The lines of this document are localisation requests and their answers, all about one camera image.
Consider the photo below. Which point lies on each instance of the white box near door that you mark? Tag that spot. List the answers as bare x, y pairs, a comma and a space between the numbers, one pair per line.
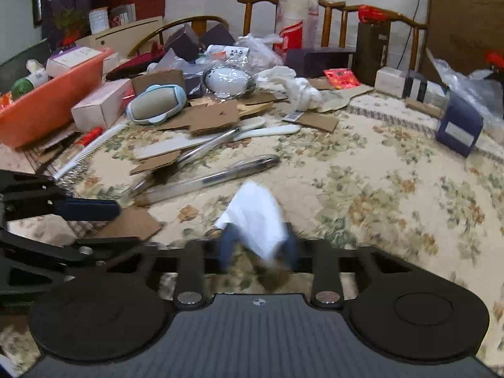
391, 81

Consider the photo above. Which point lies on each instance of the blue grey lint roller case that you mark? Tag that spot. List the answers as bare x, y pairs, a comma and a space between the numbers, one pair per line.
156, 104

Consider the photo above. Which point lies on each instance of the clear plastic pen tube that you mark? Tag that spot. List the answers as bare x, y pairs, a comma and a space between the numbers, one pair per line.
241, 169

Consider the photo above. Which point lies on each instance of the paper cups in plastic bag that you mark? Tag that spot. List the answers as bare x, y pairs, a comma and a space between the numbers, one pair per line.
296, 24

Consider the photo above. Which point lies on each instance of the pink white carton box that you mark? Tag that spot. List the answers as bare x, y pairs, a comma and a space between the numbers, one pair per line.
103, 106

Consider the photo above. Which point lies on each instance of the white oval gadget in bag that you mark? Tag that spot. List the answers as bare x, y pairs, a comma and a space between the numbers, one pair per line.
227, 81

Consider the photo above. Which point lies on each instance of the white paper piece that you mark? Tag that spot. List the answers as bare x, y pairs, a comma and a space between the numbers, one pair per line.
256, 214

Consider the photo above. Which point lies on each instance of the pink plastic basin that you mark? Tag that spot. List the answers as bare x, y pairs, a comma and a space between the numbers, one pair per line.
48, 108

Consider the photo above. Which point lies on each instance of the dark purple hanging cloth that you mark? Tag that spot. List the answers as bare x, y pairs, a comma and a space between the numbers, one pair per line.
65, 21

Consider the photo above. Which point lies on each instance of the white purple striped box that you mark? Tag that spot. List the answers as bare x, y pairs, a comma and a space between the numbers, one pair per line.
65, 61

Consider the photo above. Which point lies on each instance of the red snack packet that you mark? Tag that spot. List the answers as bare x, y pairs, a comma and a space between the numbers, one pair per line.
341, 78

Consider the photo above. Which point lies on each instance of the dark purple box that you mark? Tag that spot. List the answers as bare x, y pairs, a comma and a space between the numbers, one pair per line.
184, 42

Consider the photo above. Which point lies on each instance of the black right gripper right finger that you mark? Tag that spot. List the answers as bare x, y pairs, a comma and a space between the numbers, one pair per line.
327, 263

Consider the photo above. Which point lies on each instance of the beige cabinet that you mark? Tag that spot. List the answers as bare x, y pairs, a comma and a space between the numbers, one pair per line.
123, 39

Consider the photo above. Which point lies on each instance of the dark blue box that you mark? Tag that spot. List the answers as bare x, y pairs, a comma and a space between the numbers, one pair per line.
460, 126

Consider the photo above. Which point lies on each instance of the square-back wooden chair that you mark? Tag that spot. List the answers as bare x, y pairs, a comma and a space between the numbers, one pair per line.
376, 23
328, 7

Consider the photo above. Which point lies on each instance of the round-back wooden chair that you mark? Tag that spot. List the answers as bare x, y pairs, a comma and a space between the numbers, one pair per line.
198, 23

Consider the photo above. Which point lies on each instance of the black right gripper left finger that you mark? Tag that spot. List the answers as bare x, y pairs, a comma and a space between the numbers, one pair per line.
191, 263

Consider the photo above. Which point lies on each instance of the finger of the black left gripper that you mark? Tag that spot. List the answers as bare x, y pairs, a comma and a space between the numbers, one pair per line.
29, 267
26, 196

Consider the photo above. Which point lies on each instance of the white comb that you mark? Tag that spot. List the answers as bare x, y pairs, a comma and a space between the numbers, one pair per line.
182, 143

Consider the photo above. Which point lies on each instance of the white crumpled plastic bag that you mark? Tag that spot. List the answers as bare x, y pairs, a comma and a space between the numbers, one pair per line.
301, 94

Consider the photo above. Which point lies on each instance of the clear crumpled plastic bag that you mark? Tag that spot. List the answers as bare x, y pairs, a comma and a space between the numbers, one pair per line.
483, 89

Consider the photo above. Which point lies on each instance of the brown wooden door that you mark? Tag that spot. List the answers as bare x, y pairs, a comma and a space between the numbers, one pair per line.
463, 31

